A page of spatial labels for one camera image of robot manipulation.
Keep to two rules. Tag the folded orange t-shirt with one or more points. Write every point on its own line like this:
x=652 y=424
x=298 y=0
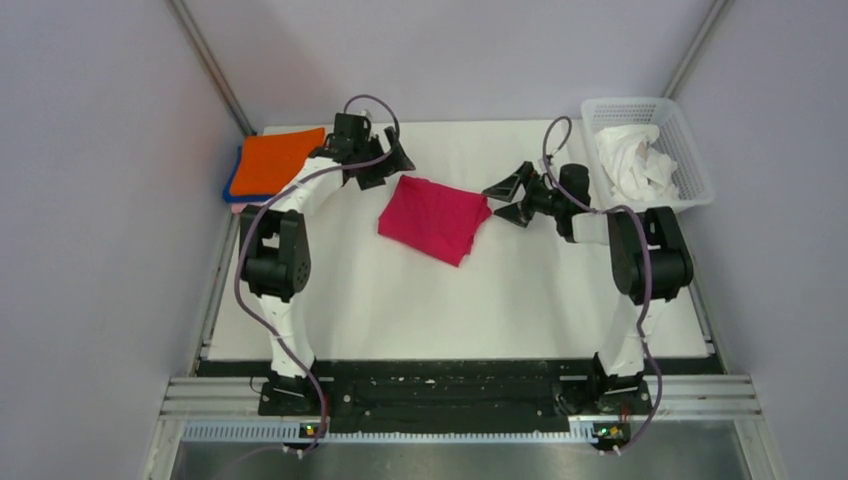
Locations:
x=274 y=160

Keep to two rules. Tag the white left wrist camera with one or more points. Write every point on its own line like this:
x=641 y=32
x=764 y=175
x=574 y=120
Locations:
x=366 y=119

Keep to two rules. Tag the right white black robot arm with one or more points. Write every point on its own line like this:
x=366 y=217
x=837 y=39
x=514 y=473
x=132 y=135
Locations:
x=650 y=261

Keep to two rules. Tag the white plastic laundry basket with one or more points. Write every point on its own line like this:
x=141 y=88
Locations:
x=676 y=139

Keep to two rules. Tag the white slotted cable duct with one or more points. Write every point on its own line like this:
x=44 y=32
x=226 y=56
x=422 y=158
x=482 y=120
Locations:
x=301 y=433

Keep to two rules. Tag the folded blue t-shirt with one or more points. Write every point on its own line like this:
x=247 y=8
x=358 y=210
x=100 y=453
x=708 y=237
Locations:
x=240 y=188

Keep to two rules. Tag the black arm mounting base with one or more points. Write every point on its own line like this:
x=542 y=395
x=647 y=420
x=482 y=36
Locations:
x=483 y=397

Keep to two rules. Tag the crimson red t-shirt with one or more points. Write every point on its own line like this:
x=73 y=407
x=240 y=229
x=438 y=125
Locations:
x=434 y=219

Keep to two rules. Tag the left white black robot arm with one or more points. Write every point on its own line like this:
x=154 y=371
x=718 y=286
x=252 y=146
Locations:
x=274 y=262

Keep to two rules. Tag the crumpled white t-shirt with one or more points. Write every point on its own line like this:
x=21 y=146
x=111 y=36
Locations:
x=638 y=172

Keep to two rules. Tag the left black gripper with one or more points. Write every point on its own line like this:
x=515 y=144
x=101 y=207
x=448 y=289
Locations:
x=398 y=162

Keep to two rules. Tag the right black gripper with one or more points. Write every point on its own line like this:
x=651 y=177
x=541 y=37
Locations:
x=507 y=190

